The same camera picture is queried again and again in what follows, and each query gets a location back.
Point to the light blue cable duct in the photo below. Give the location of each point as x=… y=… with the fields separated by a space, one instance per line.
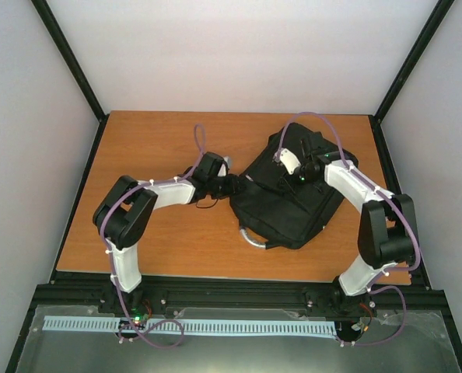
x=192 y=327

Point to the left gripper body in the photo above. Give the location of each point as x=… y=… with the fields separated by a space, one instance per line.
x=218 y=190

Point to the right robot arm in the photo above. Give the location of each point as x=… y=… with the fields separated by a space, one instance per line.
x=387 y=240

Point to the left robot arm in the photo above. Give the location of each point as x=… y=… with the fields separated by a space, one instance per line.
x=124 y=213

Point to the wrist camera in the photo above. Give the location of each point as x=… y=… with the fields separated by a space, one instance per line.
x=295 y=151
x=211 y=166

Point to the black aluminium frame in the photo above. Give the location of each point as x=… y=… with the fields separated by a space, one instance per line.
x=75 y=289

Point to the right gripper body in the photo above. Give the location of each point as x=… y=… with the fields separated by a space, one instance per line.
x=309 y=179

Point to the black student bag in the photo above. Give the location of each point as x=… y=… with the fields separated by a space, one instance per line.
x=272 y=211

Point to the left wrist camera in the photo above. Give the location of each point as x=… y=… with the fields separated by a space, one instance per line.
x=211 y=166

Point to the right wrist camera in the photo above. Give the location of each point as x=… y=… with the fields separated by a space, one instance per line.
x=295 y=151

